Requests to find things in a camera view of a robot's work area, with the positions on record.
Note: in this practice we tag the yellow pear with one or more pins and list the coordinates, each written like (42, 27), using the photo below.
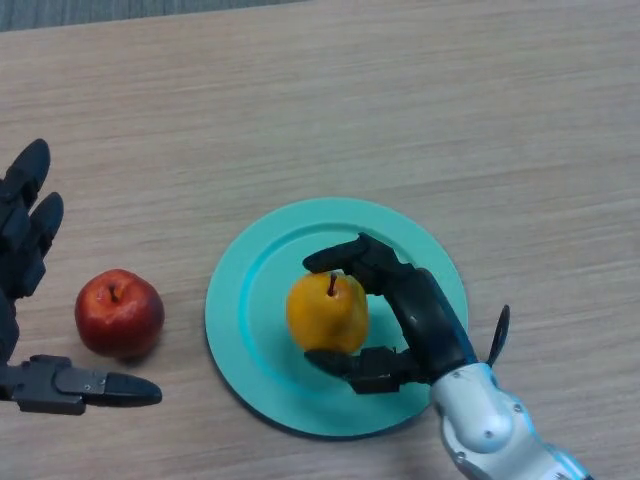
(325, 320)

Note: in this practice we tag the green round plate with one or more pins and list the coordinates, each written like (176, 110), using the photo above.
(250, 350)

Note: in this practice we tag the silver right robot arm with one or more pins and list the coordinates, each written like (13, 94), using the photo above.
(480, 415)

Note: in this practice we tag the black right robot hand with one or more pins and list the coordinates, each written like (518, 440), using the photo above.
(430, 325)

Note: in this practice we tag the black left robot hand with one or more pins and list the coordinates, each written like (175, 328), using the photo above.
(20, 245)

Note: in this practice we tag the red apple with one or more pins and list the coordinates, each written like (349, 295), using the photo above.
(120, 315)

